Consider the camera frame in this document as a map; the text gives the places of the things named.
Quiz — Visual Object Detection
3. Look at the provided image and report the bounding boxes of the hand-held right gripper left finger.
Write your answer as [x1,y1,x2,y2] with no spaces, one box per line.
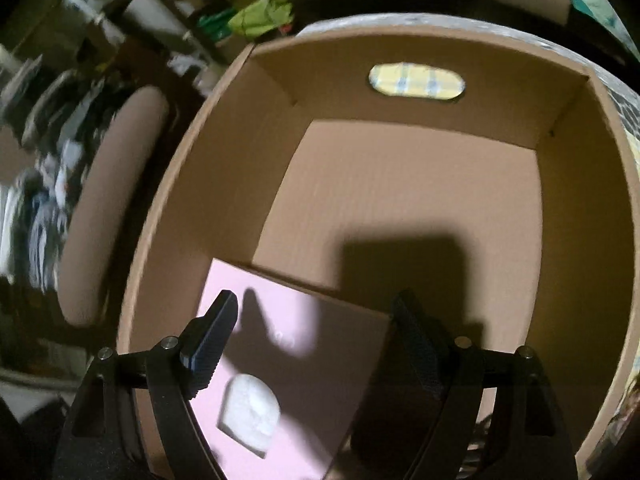
[52,290,238,480]

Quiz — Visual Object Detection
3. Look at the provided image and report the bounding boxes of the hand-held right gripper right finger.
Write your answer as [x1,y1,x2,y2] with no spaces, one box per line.
[350,290,578,480]

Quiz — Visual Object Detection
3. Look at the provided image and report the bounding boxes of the pink box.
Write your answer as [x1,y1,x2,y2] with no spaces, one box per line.
[192,258,391,480]

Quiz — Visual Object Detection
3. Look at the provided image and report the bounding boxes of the brown cardboard box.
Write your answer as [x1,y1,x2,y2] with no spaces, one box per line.
[116,12,640,480]

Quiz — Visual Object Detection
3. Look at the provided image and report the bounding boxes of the white crumpled pouch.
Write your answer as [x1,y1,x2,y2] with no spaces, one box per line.
[216,374,280,458]

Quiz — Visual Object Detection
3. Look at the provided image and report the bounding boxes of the brown seat cushion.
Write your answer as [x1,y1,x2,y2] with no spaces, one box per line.
[56,85,171,328]

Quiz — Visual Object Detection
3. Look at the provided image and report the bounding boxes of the pile of clothes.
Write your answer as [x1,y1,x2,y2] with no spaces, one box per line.
[0,55,121,291]

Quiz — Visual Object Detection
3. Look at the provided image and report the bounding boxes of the yellow plaid blanket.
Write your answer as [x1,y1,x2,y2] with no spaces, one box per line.
[295,12,640,480]

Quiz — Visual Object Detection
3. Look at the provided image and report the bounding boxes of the bright green cloth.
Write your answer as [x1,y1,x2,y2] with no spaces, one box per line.
[227,0,296,38]

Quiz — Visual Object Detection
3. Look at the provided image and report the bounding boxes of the white shelf rack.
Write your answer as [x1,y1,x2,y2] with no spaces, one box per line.
[40,0,221,76]

